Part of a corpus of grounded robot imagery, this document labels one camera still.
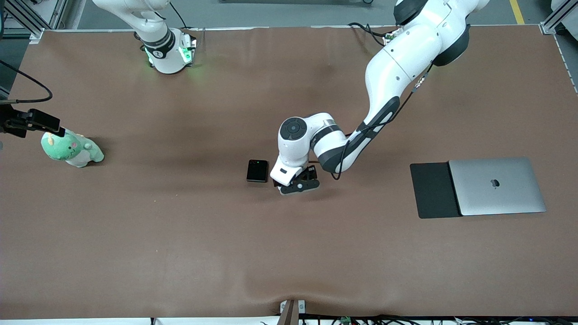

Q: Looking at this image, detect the green dinosaur plush toy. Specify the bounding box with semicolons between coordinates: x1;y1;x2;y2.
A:
41;130;105;168

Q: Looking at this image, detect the silver closed laptop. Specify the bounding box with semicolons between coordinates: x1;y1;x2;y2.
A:
448;157;547;217

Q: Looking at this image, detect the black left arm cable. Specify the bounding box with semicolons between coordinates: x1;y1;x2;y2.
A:
331;63;434;181

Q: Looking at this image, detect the black mouse pad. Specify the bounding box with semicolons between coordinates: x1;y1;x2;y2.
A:
410;162;463;219

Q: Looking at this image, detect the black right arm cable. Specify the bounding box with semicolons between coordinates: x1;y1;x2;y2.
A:
0;60;54;104

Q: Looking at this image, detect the black base cable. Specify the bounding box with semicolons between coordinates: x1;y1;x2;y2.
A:
347;22;394;46
169;0;206;43

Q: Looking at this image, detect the aluminium frame profile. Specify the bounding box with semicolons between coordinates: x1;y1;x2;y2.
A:
540;0;578;36
0;0;68;43

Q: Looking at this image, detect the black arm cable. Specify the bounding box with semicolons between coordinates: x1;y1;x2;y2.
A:
0;60;54;104
331;63;434;181

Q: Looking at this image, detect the black right base cable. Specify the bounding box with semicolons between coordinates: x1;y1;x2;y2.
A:
169;0;206;43

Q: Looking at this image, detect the grey table clamp bracket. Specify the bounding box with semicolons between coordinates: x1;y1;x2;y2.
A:
280;299;306;325

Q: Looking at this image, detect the black left base cable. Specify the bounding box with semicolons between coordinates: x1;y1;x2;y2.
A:
347;22;394;46

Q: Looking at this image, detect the black phone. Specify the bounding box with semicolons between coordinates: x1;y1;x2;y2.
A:
246;159;269;183

